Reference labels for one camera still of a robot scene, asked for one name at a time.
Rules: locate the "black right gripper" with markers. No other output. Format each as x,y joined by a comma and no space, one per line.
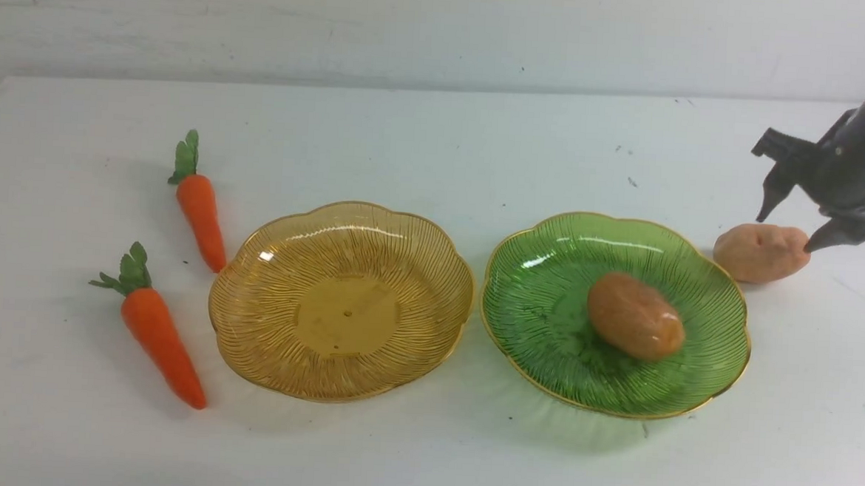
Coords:
831,172

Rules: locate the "toy potato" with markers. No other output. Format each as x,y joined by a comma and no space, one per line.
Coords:
634,317
761,253

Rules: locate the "toy carrot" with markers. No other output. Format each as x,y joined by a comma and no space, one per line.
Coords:
197,199
149,321

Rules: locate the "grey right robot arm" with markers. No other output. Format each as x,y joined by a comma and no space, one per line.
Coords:
831,172

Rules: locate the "green plastic flower plate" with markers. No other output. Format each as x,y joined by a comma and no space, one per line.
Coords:
533,306

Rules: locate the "amber plastic flower plate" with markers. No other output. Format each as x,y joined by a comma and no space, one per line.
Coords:
341,303

